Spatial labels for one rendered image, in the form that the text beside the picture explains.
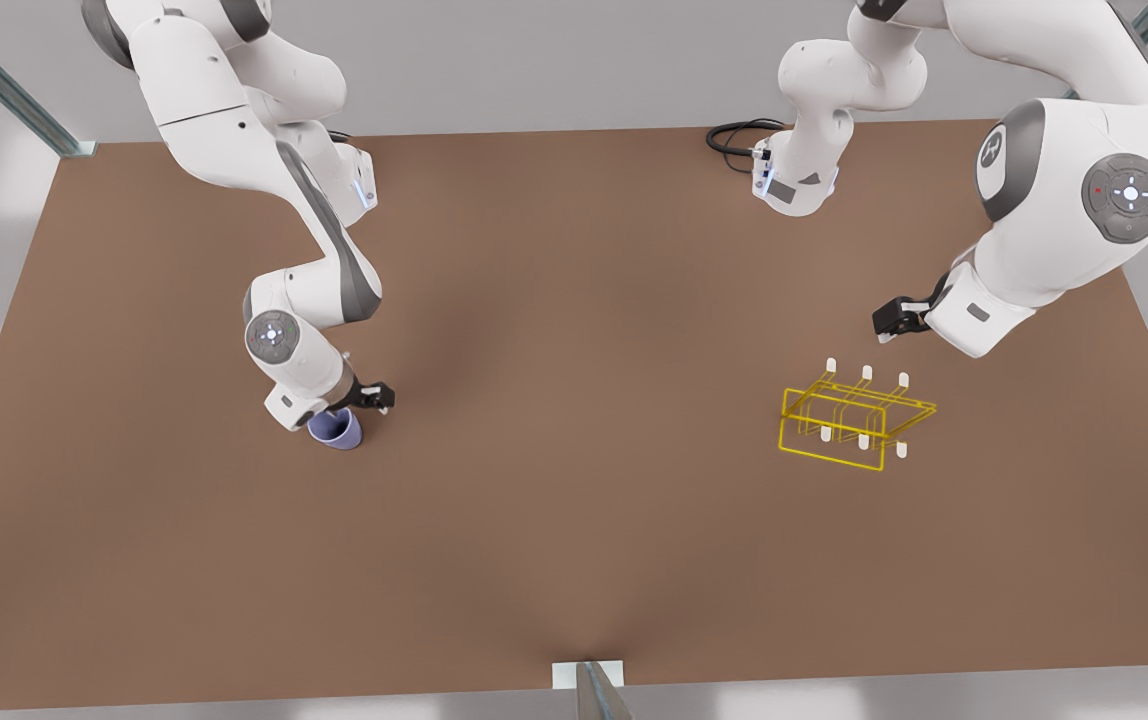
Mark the purple cup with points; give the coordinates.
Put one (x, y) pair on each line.
(337, 430)

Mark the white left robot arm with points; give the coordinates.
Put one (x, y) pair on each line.
(1064, 190)

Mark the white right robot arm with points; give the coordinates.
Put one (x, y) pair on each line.
(234, 120)

